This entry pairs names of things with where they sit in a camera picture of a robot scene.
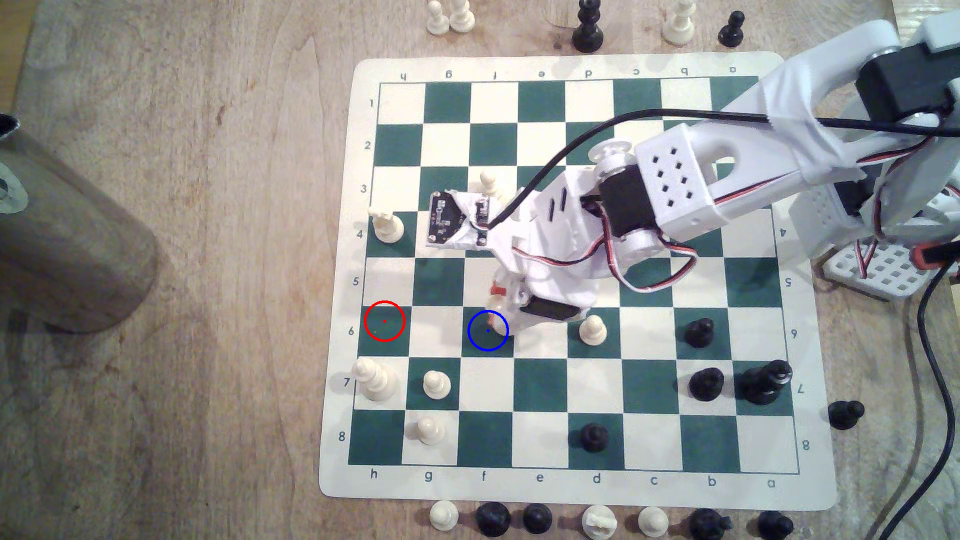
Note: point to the white chess pawn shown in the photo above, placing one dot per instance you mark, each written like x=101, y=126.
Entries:
x=437, y=21
x=444, y=514
x=488, y=182
x=652, y=520
x=594, y=330
x=430, y=430
x=437, y=384

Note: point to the white chess queen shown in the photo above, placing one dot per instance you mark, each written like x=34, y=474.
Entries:
x=679, y=24

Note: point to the white chess king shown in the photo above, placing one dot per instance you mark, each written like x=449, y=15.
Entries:
x=373, y=379

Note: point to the black chess bishop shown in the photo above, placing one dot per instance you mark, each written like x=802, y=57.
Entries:
x=588, y=30

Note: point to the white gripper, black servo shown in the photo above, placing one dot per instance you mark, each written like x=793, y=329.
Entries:
x=550, y=311

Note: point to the black chess pawn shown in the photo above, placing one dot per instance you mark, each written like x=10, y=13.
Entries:
x=706, y=384
x=846, y=414
x=731, y=31
x=700, y=332
x=595, y=437
x=493, y=520
x=775, y=525
x=537, y=518

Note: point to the black chess knight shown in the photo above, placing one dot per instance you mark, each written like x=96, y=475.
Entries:
x=709, y=524

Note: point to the green white chess mat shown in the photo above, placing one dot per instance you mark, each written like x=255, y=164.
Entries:
x=540, y=390

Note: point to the brown cylindrical post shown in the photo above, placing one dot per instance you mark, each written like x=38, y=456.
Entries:
x=67, y=247

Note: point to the black chess king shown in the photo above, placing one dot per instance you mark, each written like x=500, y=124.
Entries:
x=765, y=382

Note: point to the bare camera circuit board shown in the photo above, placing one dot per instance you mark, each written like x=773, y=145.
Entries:
x=448, y=217

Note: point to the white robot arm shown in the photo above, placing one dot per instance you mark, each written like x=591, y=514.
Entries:
x=675, y=180

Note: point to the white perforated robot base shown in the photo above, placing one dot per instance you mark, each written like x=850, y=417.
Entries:
x=877, y=266

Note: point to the white chess knight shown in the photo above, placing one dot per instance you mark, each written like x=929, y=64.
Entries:
x=388, y=227
x=600, y=522

